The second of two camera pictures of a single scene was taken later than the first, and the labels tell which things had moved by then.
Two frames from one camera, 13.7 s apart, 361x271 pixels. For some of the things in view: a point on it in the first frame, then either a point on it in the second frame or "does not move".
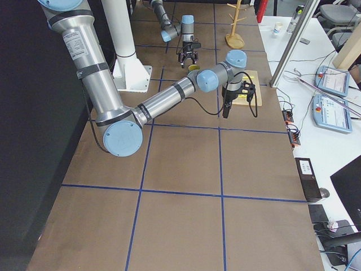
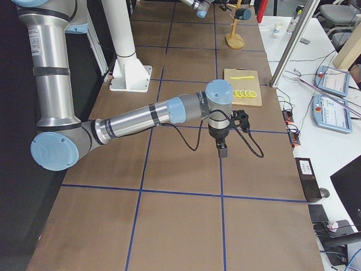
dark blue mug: x=193 y=67 to x=242 y=13
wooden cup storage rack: x=235 y=41 does not move
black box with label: x=307 y=178 does not move
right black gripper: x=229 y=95 to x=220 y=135
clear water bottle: x=294 y=21 does not move
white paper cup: x=276 y=27 does not move
